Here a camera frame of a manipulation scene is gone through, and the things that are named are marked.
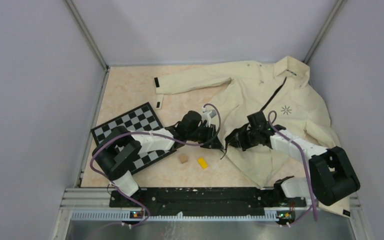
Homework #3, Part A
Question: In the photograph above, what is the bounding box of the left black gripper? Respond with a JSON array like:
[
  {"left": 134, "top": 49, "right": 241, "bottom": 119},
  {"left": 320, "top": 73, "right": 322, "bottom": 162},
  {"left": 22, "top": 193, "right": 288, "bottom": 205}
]
[{"left": 186, "top": 123, "right": 224, "bottom": 150}]

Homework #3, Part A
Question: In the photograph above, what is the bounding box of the cream zip-up jacket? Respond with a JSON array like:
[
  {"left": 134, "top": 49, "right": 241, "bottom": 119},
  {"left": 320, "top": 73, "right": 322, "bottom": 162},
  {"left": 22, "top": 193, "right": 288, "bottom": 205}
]
[{"left": 154, "top": 55, "right": 351, "bottom": 218}]

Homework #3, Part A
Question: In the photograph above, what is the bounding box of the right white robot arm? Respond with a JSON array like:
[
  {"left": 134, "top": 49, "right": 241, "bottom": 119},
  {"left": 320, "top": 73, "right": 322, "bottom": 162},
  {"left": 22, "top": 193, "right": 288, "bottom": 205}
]
[{"left": 225, "top": 112, "right": 361, "bottom": 206}]

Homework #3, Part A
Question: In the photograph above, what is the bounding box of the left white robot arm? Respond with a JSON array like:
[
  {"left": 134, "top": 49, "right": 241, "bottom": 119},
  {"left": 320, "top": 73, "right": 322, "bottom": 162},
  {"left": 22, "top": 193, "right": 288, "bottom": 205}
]
[{"left": 92, "top": 108, "right": 223, "bottom": 207}]

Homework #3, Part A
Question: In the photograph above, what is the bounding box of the yellow rectangular block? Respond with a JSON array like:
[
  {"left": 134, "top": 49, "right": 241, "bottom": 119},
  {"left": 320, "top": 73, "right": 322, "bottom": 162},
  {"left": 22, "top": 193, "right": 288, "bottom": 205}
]
[{"left": 197, "top": 157, "right": 209, "bottom": 170}]

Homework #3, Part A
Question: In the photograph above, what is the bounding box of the small wooden letter cube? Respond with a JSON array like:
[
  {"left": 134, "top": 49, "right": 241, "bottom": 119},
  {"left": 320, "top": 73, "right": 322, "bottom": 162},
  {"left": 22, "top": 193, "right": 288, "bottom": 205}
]
[{"left": 178, "top": 154, "right": 189, "bottom": 164}]

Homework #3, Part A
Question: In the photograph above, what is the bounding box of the black white checkerboard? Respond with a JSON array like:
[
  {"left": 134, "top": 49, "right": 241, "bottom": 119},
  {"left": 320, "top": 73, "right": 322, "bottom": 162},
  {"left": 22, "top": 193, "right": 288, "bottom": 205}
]
[{"left": 90, "top": 102, "right": 176, "bottom": 175}]

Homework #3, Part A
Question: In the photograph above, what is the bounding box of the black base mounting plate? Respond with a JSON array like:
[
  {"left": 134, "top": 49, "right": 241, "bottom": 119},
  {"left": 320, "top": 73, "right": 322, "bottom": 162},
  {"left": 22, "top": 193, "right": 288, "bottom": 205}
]
[{"left": 109, "top": 187, "right": 307, "bottom": 217}]

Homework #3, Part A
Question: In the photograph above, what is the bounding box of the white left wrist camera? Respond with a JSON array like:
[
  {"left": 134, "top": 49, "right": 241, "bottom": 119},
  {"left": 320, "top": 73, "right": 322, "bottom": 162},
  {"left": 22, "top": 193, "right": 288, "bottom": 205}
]
[{"left": 201, "top": 106, "right": 217, "bottom": 127}]

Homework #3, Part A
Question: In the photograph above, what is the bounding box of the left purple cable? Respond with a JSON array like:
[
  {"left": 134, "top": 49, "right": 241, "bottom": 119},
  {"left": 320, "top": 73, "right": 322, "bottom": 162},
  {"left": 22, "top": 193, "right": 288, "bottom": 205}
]
[{"left": 89, "top": 103, "right": 222, "bottom": 229}]

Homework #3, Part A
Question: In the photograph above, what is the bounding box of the grey slotted cable duct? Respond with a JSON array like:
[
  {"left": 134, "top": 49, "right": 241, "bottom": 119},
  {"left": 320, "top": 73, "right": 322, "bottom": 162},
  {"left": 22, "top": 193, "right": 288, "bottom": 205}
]
[{"left": 71, "top": 211, "right": 279, "bottom": 222}]

